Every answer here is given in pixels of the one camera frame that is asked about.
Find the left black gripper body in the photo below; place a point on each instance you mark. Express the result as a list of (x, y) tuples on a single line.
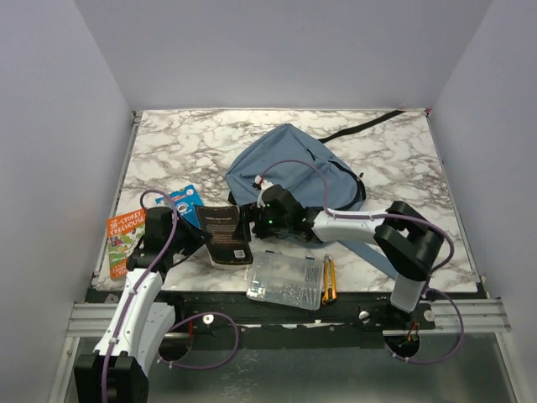
[(174, 243)]

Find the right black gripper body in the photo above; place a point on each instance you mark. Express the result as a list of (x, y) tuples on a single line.
[(267, 226)]

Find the blue blister pack card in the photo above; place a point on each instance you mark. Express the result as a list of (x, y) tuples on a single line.
[(185, 201)]

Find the black paperback book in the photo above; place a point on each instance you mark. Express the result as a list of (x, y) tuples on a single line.
[(224, 250)]

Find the blue student backpack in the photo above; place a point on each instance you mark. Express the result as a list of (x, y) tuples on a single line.
[(298, 163)]

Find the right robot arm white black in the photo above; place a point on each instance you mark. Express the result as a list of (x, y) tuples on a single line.
[(409, 241)]

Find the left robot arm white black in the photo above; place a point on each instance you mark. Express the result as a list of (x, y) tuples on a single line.
[(117, 370)]

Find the orange treehouse book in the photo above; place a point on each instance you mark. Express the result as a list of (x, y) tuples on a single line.
[(123, 234)]

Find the clear plastic screw box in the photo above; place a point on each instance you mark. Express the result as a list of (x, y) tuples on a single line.
[(285, 280)]

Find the yellow utility knife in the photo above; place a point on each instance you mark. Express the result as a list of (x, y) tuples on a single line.
[(329, 294)]

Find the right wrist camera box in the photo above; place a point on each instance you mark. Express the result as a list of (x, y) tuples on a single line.
[(263, 184)]

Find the black mounting base plate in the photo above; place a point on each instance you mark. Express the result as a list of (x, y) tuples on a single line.
[(362, 320)]

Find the aluminium rail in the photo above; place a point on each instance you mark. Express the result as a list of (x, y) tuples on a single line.
[(90, 320)]

